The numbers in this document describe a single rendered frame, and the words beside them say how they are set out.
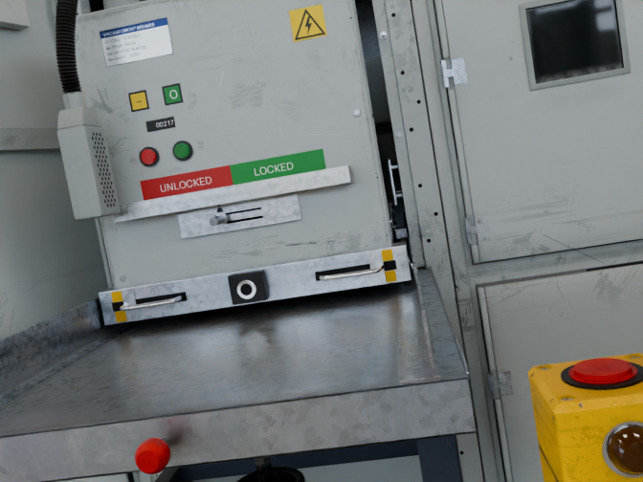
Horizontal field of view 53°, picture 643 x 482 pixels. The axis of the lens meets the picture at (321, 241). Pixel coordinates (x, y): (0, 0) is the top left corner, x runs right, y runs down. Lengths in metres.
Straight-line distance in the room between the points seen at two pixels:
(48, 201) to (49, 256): 0.11
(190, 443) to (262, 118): 0.59
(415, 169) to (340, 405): 0.72
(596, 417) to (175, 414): 0.42
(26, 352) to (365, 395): 0.54
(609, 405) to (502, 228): 0.89
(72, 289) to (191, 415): 0.73
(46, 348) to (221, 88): 0.49
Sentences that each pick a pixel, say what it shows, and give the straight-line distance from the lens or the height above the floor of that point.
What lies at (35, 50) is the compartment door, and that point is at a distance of 1.43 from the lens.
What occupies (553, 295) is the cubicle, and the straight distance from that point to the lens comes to 1.32.
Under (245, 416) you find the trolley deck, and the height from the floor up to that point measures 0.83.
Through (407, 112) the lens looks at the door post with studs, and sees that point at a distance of 1.29.
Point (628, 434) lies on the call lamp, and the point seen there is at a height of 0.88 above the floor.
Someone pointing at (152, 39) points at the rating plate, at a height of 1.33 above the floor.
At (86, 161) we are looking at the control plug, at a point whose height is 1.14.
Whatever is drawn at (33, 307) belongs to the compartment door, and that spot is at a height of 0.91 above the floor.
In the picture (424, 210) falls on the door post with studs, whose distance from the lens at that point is 1.29.
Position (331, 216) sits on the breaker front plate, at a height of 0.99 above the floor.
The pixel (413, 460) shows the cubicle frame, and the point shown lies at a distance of 1.41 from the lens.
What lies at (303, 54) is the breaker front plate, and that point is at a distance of 1.09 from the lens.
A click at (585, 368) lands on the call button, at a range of 0.45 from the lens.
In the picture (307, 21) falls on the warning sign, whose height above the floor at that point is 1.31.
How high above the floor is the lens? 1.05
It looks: 5 degrees down
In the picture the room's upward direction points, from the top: 10 degrees counter-clockwise
